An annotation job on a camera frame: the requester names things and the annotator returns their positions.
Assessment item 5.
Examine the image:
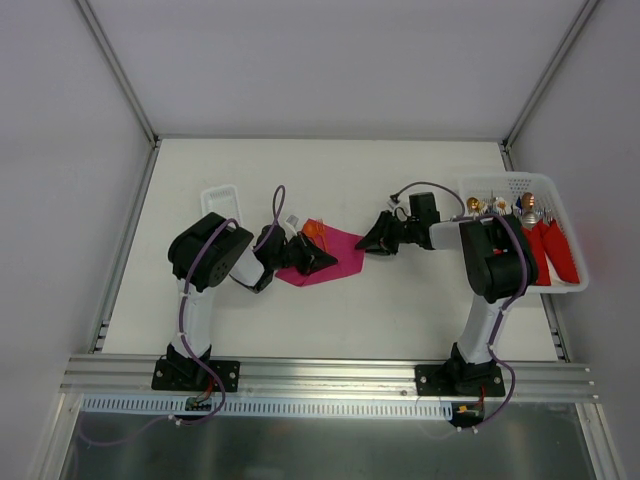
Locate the orange plastic spoon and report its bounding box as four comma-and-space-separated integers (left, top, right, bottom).
302, 220, 321, 241

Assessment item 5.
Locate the pink paper napkin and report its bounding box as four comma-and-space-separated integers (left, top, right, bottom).
276, 225, 365, 287

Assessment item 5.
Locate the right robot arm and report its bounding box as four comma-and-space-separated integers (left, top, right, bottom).
356, 211, 538, 397

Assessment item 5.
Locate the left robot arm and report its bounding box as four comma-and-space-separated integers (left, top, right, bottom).
152, 213, 338, 391

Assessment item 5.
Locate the small white plastic basket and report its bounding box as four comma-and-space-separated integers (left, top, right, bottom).
200, 184, 243, 226

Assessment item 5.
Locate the silver spoon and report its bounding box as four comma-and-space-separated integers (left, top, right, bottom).
521, 211, 540, 228

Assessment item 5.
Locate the copper spoon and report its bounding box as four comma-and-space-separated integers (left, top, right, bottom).
521, 192, 535, 213

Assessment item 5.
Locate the large white plastic basket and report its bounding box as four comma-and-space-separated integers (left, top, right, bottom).
458, 172, 589, 294

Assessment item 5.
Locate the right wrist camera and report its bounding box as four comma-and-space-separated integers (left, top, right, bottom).
409, 192, 441, 225

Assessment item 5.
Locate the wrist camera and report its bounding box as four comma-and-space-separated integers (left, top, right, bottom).
285, 215, 299, 230
409, 192, 441, 225

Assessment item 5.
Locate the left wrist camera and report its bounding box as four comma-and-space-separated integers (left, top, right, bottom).
285, 215, 299, 230

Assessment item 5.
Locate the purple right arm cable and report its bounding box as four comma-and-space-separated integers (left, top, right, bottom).
387, 180, 529, 436

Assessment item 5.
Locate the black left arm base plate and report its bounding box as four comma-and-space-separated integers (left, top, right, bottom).
151, 355, 241, 393

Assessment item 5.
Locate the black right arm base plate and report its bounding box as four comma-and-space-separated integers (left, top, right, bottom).
414, 361, 506, 398

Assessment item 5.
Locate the aluminium frame rail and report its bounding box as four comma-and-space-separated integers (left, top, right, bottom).
59, 354, 600, 403

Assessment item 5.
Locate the white slotted cable duct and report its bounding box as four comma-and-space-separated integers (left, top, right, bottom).
81, 394, 453, 421

